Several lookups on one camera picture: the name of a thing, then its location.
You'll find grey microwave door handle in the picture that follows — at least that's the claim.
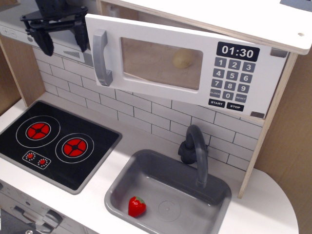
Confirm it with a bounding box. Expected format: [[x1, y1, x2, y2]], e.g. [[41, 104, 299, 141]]
[[92, 29, 113, 87]]

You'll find red toy strawberry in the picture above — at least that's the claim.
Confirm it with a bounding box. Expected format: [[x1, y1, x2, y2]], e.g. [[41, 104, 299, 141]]
[[128, 196, 146, 217]]

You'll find grey oven door handle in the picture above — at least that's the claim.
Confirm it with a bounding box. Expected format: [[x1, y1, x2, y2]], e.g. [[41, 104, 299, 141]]
[[11, 206, 63, 234]]

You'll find grey toy faucet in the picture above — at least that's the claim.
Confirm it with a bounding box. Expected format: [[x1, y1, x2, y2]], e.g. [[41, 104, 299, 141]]
[[178, 125, 208, 188]]

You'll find yellow toy food in microwave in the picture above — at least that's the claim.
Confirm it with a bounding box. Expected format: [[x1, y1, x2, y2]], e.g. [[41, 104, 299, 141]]
[[172, 48, 195, 69]]

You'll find white toy microwave door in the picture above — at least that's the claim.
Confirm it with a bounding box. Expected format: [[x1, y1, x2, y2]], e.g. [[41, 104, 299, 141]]
[[85, 14, 288, 118]]

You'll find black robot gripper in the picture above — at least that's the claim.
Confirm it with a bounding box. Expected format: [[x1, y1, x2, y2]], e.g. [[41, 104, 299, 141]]
[[20, 0, 88, 56]]

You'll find grey toy sink basin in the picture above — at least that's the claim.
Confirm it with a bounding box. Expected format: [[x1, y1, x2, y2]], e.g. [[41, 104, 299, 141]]
[[104, 150, 232, 234]]

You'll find black toy stovetop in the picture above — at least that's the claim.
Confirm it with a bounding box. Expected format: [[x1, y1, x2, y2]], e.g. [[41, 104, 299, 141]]
[[0, 101, 122, 195]]

